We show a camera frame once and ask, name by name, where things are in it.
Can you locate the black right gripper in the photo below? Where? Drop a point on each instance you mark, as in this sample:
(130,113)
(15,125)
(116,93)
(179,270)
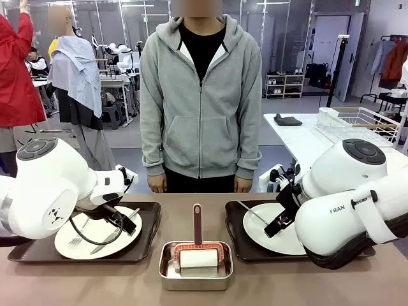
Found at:
(289,201)

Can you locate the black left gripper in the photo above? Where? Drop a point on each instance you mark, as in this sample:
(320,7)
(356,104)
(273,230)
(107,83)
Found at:
(115,214)

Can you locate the dark brown serving tray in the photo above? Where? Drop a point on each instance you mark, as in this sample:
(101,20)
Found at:
(236,232)
(150,223)

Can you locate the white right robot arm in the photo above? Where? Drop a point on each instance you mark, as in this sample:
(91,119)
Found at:
(338,223)

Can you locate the grey-sleeved left forearm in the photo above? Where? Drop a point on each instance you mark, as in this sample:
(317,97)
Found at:
(249,143)

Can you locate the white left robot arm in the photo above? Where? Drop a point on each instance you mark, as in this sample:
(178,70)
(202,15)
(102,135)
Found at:
(48,188)

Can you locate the grey-sleeved right forearm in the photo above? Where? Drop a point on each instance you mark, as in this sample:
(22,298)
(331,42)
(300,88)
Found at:
(152,143)

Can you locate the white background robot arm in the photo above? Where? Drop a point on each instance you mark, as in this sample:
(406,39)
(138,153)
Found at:
(124,59)

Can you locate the person's right hand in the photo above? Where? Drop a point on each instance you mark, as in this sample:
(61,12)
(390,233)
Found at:
(158,185)

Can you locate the person's left hand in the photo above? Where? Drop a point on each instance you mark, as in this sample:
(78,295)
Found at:
(243,185)

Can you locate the white round plate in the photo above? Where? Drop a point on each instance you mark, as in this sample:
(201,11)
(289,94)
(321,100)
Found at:
(95,236)
(261,239)

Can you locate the silver cutlery piece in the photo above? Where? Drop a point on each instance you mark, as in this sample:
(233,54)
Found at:
(252,211)

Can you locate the silver table knife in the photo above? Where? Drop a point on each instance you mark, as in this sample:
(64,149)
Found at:
(105,243)

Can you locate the silver fork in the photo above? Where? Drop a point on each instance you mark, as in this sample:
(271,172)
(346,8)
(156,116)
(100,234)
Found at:
(74,242)

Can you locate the rectangular steel tray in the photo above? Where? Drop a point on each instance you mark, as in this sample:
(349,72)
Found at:
(196,282)

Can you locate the white work table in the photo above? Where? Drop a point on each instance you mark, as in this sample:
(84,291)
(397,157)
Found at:
(306,137)

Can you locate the folded dark grey cloth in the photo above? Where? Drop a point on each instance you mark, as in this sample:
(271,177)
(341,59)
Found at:
(287,120)

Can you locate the grey plastic stool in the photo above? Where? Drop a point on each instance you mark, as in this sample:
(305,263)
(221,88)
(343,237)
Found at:
(114,116)

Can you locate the clear plastic container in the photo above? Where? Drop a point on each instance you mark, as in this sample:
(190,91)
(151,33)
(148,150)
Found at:
(328,116)

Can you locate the person in grey hoodie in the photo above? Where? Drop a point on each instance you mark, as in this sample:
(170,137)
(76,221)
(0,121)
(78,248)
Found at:
(201,111)

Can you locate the white shoe rack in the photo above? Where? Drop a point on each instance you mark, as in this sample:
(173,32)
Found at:
(284,86)

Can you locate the mannequin in blue shirt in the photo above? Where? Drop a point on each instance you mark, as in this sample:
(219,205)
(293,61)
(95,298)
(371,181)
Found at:
(76,83)

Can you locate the black bags pile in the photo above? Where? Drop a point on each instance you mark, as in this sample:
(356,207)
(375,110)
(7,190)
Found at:
(317,75)

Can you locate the black tripod pole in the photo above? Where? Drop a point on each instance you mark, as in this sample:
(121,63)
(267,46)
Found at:
(338,70)

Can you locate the mannequin in red jacket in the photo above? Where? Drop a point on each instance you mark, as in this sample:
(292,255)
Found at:
(16,79)

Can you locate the seated person in background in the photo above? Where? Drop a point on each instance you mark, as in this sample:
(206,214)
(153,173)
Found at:
(37,62)

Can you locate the clothes rack with garments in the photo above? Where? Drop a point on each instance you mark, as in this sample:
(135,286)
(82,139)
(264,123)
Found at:
(393,60)

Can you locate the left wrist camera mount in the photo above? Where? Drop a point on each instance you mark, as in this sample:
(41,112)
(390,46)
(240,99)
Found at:
(127,173)

